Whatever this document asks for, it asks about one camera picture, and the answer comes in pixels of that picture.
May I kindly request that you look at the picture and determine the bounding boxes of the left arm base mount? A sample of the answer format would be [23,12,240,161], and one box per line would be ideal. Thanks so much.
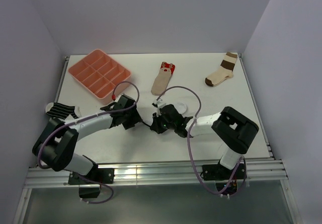
[68,168,115,204]

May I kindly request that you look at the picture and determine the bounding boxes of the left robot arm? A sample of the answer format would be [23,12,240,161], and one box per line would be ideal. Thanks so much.
[32,94,142,183]

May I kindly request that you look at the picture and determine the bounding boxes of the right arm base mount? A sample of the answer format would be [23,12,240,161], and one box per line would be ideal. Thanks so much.
[200,163,247,199]

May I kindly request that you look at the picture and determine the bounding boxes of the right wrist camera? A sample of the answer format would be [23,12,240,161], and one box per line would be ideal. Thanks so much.
[152,99,166,116]

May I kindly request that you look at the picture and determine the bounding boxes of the black white striped ankle sock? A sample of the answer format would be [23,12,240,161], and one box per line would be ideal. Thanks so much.
[45,102,82,120]

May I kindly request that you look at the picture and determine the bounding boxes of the cream brown striped sock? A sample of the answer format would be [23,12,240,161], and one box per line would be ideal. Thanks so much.
[205,52,238,87]

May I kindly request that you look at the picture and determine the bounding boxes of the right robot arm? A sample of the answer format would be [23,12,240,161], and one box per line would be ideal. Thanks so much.
[150,103,259,179]

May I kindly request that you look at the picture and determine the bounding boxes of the aluminium table front rail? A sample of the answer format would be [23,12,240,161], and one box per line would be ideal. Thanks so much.
[23,159,288,189]

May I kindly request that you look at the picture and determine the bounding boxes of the pink compartment organizer tray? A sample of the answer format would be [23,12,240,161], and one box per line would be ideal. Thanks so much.
[68,49,131,105]

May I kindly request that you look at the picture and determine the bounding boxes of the white sock with black stripes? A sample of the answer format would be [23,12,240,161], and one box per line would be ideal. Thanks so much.
[174,102,187,114]

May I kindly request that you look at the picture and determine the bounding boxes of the beige reindeer sock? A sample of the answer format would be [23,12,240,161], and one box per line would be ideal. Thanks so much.
[151,62,176,96]

